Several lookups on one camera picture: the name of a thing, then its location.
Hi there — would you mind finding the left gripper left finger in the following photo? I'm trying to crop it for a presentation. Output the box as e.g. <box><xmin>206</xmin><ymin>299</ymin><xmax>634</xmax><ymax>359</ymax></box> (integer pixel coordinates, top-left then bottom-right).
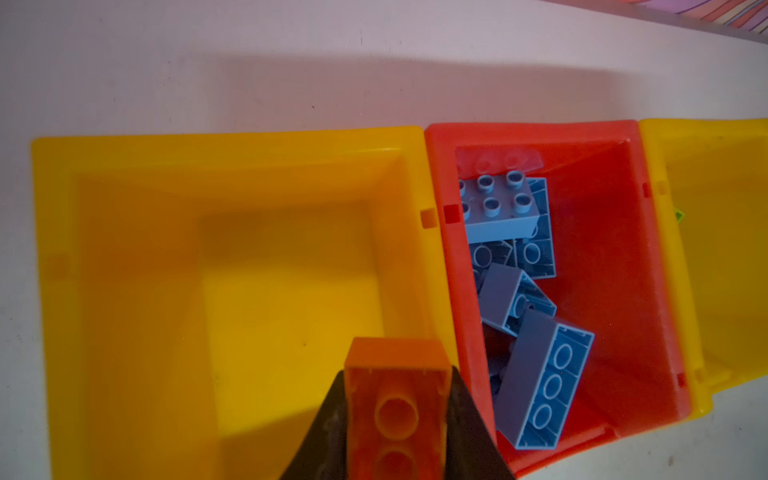
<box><xmin>279</xmin><ymin>371</ymin><xmax>347</xmax><ymax>480</ymax></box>

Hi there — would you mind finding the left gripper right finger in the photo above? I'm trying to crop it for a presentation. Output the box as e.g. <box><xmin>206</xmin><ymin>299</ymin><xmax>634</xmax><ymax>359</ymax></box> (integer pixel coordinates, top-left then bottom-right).
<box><xmin>445</xmin><ymin>367</ymin><xmax>515</xmax><ymax>480</ymax></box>

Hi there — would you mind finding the orange lego brick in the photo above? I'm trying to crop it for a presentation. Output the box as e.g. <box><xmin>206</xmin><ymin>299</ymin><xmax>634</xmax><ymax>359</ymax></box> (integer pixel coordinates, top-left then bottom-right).
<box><xmin>344</xmin><ymin>337</ymin><xmax>453</xmax><ymax>479</ymax></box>

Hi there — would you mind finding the blue lego brick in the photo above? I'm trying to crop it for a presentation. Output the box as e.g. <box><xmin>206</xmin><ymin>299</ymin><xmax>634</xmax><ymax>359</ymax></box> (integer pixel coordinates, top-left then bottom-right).
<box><xmin>469</xmin><ymin>239</ymin><xmax>517</xmax><ymax>292</ymax></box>
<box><xmin>478</xmin><ymin>263</ymin><xmax>557</xmax><ymax>337</ymax></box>
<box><xmin>493</xmin><ymin>310</ymin><xmax>595</xmax><ymax>451</ymax></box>
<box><xmin>514</xmin><ymin>177</ymin><xmax>557</xmax><ymax>279</ymax></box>
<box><xmin>458</xmin><ymin>170</ymin><xmax>540</xmax><ymax>244</ymax></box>

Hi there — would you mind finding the left yellow plastic bin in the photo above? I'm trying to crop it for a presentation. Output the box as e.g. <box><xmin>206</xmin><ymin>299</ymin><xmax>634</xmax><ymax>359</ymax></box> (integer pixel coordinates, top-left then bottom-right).
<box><xmin>30</xmin><ymin>126</ymin><xmax>459</xmax><ymax>479</ymax></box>

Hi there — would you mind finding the yellow plastic bin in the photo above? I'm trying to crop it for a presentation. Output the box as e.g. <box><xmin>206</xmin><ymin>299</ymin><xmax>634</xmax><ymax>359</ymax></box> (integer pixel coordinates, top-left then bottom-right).
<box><xmin>30</xmin><ymin>126</ymin><xmax>459</xmax><ymax>479</ymax></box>
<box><xmin>639</xmin><ymin>119</ymin><xmax>767</xmax><ymax>419</ymax></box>

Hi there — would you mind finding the red plastic bin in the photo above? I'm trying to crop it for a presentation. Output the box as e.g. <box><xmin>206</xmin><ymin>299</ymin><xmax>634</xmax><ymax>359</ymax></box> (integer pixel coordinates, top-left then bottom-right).
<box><xmin>425</xmin><ymin>120</ymin><xmax>692</xmax><ymax>476</ymax></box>

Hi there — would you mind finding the right yellow plastic bin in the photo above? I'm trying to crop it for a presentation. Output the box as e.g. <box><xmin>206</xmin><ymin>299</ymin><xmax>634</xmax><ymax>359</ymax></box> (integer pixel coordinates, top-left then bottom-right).
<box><xmin>639</xmin><ymin>119</ymin><xmax>767</xmax><ymax>419</ymax></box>

